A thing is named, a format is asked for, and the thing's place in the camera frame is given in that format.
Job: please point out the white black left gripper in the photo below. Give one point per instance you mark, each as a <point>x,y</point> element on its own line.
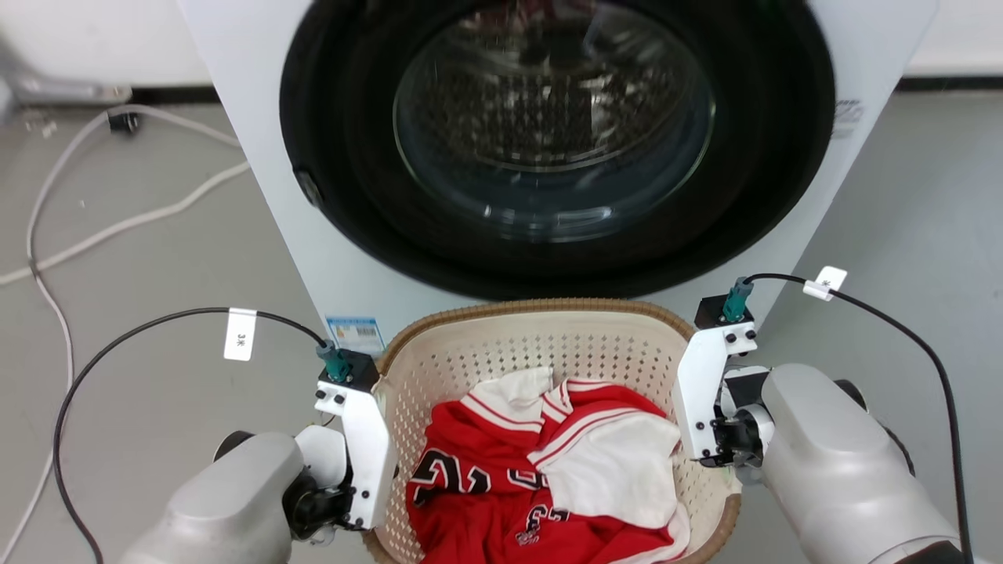
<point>321,458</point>

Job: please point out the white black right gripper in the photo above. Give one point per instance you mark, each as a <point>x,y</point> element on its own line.
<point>740,427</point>

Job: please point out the beige perforated plastic laundry basket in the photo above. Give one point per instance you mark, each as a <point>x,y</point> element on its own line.
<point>470,352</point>

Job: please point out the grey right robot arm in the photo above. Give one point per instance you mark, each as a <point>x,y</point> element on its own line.
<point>831,462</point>

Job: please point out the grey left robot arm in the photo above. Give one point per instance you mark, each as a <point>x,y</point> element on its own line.
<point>227,501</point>

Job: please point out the blue energy label sticker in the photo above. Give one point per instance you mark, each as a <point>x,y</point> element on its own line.
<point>356,335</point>

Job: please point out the red and white sports jersey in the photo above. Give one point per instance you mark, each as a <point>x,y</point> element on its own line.
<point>470,439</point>

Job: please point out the white front-load washing machine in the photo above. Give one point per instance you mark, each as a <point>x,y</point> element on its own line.
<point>258,196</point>

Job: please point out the black round glass washer door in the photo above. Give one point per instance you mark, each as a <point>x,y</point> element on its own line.
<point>345,117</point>

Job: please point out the small black plug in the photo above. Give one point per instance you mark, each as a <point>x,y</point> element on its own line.
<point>124,122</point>

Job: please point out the grey floor fixture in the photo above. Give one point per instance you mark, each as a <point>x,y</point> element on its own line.
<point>55,82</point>

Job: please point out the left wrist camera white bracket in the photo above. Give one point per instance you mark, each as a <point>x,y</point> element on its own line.
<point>368,439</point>

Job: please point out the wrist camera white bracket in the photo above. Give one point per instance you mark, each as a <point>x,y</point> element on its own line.
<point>697,392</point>
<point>368,439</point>

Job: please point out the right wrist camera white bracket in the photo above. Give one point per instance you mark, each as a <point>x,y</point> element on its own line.
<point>697,392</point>

